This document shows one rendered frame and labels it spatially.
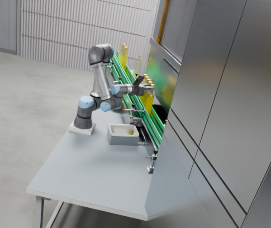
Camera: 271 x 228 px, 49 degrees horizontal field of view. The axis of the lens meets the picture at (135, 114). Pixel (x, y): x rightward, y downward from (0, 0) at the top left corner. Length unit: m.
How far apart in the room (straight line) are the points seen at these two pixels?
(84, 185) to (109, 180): 0.17
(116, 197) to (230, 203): 0.94
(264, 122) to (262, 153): 0.09
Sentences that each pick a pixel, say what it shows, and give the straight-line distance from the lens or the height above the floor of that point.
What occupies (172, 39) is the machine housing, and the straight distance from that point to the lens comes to 2.56.
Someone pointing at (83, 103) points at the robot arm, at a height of 0.99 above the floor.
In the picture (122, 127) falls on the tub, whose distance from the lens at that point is 2.41.
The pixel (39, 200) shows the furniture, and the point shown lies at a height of 0.64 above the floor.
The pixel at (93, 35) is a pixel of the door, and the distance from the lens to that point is 5.82.
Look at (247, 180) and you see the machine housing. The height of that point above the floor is 1.48.
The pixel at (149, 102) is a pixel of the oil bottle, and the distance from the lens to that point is 2.46.
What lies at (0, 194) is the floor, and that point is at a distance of 2.96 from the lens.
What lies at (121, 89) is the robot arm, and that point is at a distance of 2.27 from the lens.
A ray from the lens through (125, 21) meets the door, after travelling 5.66.
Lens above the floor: 1.97
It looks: 26 degrees down
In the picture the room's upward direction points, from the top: 12 degrees clockwise
